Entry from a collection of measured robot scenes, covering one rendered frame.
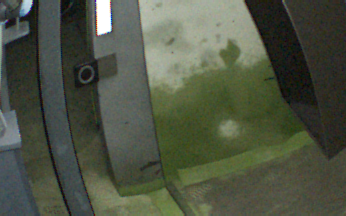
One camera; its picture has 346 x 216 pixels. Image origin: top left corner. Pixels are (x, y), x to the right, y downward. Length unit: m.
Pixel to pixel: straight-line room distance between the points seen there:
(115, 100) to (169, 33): 0.29
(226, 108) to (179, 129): 0.17
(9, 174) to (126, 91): 1.01
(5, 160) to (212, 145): 1.26
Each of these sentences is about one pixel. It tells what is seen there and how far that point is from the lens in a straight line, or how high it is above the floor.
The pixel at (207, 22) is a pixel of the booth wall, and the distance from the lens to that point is 3.96.
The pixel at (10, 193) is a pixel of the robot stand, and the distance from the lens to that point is 3.20.
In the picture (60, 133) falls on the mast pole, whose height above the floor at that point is 1.11.
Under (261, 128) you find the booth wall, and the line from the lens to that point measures 4.16.
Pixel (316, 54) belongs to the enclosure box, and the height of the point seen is 0.84.
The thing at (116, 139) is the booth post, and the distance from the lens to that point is 4.03.
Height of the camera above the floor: 1.83
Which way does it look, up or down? 22 degrees down
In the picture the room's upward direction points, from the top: 8 degrees counter-clockwise
